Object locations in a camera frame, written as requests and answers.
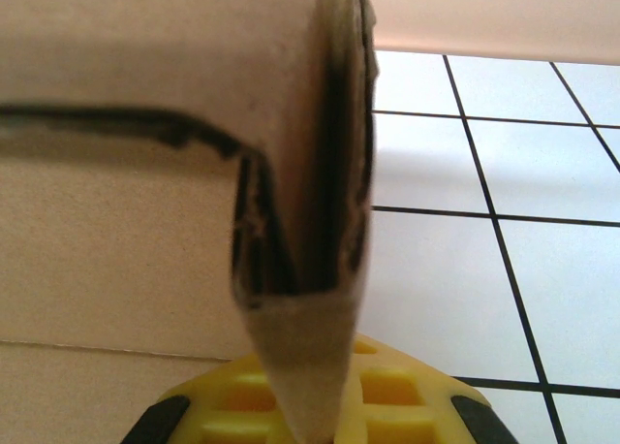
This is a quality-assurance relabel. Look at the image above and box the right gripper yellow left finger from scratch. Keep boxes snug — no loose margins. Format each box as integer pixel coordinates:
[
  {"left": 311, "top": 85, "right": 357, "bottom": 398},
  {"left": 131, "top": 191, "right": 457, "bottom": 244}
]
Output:
[{"left": 120, "top": 354, "right": 296, "bottom": 444}]

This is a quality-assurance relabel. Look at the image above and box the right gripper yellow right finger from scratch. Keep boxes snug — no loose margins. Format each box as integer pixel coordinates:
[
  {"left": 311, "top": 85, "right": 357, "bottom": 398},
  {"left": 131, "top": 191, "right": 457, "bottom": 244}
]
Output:
[{"left": 333, "top": 334, "right": 519, "bottom": 444}]

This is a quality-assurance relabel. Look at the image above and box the brown cardboard box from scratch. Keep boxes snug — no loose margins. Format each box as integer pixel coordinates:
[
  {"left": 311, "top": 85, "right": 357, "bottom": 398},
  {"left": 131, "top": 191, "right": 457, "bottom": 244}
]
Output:
[{"left": 0, "top": 0, "right": 380, "bottom": 444}]

